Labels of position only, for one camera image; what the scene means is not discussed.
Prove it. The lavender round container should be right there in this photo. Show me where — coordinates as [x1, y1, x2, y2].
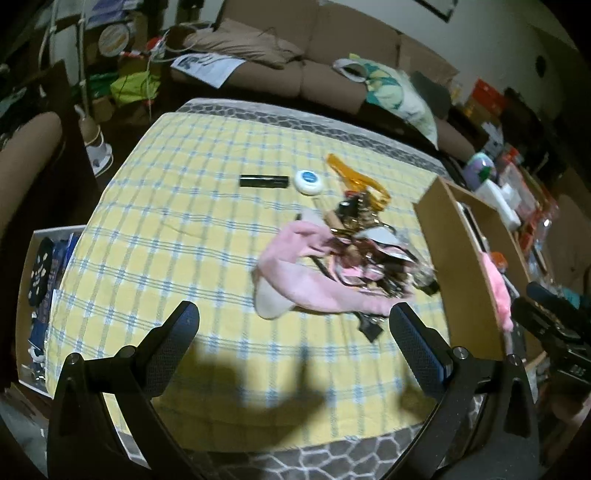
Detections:
[463, 152, 499, 190]

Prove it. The orange translucent plastic accessory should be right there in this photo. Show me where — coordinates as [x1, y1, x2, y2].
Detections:
[327, 154, 392, 213]

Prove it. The brown pillow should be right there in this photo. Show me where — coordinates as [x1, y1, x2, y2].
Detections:
[184, 18, 305, 71]

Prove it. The white tissue box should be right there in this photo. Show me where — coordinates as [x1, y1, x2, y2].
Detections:
[475, 180, 522, 232]

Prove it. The yellow checkered tablecloth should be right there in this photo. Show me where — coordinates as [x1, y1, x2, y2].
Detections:
[44, 111, 455, 452]

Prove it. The brown sofa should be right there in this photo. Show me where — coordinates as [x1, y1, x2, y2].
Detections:
[178, 0, 476, 162]

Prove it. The white storage bin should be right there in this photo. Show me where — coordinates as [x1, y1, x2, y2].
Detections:
[16, 225, 89, 398]

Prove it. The white tape roll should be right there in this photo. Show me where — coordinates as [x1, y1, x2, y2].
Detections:
[333, 58, 368, 83]

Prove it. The white round tin blue label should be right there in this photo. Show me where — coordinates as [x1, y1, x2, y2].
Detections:
[294, 169, 327, 196]

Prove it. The red cardboard box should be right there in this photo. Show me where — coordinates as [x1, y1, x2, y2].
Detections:
[471, 78, 505, 117]

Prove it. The person's right forearm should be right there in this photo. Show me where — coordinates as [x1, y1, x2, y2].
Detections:
[549, 397, 591, 428]

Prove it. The brown armchair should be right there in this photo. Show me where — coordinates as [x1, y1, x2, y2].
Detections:
[0, 111, 64, 241]

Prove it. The white clothes iron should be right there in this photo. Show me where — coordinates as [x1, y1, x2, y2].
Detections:
[76, 104, 114, 176]

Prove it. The printed paper sheet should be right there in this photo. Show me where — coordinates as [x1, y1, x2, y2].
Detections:
[170, 53, 245, 88]

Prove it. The wooden box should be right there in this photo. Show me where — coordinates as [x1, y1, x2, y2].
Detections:
[413, 178, 533, 361]

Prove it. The floral white pillow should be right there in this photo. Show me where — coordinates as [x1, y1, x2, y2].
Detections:
[332, 54, 439, 149]

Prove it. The dark grey cushion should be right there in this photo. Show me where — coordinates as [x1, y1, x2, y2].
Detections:
[410, 71, 451, 119]

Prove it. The black tube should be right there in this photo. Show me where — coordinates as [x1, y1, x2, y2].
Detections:
[239, 174, 290, 188]

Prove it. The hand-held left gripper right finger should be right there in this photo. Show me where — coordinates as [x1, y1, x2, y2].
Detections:
[389, 302, 542, 480]

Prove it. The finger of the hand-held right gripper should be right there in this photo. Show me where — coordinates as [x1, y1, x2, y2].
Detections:
[526, 281, 591, 320]
[512, 298, 583, 348]

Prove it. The pink sock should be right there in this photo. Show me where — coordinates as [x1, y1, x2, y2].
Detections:
[480, 253, 514, 332]
[252, 220, 403, 320]

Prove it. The small black clip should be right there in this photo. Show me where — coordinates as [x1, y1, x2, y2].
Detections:
[358, 314, 384, 343]

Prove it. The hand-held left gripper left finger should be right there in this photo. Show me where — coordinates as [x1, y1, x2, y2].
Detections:
[46, 301, 204, 480]

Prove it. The green bag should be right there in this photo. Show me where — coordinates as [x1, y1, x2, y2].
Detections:
[88, 71, 160, 108]

